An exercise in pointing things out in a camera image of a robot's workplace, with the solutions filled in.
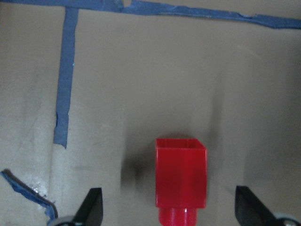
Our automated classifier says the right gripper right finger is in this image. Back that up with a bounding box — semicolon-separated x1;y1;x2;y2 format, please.
235;186;276;226

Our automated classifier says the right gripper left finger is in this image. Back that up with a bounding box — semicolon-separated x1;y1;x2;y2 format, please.
72;187;103;226

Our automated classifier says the red toy block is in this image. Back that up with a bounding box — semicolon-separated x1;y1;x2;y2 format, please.
155;138;207;226

